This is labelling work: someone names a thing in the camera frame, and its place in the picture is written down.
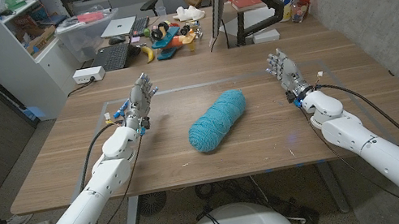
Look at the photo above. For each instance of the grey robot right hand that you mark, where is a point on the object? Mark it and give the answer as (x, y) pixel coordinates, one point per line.
(287, 72)

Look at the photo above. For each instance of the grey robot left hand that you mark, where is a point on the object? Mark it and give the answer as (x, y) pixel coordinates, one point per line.
(137, 100)

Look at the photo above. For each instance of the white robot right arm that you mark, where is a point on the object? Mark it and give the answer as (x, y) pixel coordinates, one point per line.
(376, 155)

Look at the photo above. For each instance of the teal yarn skein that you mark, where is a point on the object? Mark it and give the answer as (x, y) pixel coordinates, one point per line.
(217, 121)

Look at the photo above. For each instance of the blue marker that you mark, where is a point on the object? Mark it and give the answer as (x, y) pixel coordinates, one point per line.
(121, 109)

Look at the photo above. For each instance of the small white flat box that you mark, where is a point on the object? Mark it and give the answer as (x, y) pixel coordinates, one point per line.
(265, 36)

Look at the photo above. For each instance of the yellow banana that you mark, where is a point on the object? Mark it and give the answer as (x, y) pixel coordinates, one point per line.
(149, 54)

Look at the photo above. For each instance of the large black keyboard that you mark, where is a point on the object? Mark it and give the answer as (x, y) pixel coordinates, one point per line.
(111, 57)

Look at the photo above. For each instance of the white power strip box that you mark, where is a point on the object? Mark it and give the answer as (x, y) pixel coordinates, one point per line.
(88, 75)

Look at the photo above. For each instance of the clear glass jar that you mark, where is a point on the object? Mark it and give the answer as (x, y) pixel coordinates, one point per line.
(299, 14)

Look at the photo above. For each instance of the black computer mouse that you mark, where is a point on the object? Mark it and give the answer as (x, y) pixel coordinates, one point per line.
(117, 40)

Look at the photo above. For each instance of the blue orange toy airplane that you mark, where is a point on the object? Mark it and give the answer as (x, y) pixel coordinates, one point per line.
(169, 41)

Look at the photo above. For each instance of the small black keyboard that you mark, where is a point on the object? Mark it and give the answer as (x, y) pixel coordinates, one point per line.
(139, 25)

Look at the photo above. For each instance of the silver laptop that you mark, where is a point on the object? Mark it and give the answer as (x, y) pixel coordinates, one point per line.
(118, 26)

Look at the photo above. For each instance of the red book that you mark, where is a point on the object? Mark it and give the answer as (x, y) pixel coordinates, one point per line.
(247, 2)

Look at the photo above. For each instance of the clear plastic storage bin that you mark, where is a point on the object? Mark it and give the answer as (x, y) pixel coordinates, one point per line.
(87, 37)

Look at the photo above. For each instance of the clear plastic cup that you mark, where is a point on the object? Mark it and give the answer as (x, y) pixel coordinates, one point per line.
(161, 10)

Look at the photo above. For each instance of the pink packet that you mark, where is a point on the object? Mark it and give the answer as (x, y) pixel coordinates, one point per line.
(90, 17)

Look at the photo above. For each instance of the white crumpled cloth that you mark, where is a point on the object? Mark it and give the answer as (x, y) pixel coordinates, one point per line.
(188, 14)

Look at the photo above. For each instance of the round black fan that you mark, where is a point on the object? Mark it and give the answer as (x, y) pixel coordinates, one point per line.
(152, 203)

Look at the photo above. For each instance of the cardboard box with print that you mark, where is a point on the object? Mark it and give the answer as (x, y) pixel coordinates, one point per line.
(42, 38)

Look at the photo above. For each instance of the grey metal table leg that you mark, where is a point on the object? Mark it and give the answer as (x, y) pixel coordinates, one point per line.
(334, 187)
(132, 222)

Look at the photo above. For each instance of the green packet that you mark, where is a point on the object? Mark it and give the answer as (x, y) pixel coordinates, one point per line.
(15, 2)

